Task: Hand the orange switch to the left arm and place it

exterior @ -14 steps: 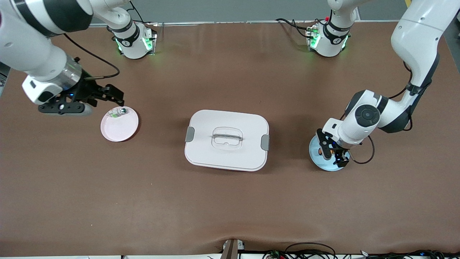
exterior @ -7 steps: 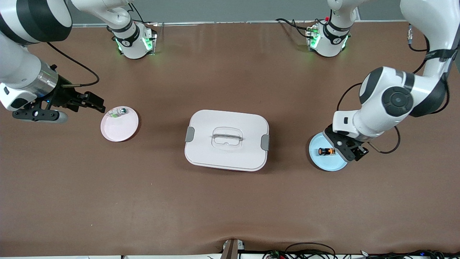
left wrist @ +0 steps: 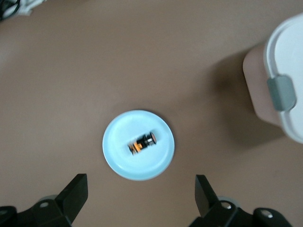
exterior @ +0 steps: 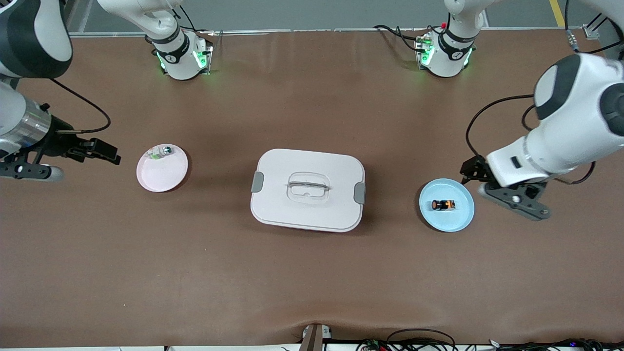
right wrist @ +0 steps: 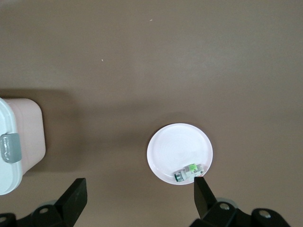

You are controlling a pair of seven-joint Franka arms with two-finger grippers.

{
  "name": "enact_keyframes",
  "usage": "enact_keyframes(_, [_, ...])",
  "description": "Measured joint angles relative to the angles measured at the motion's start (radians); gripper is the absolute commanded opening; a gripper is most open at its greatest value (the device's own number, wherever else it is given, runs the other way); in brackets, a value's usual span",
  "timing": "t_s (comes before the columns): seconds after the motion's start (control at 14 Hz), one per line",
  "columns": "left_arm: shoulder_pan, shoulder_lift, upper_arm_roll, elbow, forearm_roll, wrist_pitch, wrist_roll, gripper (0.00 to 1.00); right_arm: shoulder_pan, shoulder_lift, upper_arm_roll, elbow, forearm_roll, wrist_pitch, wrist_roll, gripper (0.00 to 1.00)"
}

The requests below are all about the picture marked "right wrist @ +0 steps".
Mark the white lidded storage box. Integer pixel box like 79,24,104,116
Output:
0,96,47,196

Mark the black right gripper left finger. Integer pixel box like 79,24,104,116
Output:
30,177,89,227

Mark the pink round plate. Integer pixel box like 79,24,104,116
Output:
146,122,214,186

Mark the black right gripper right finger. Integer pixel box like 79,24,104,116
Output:
191,176,241,227

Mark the white green circuit breaker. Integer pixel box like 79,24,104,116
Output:
173,163,205,183

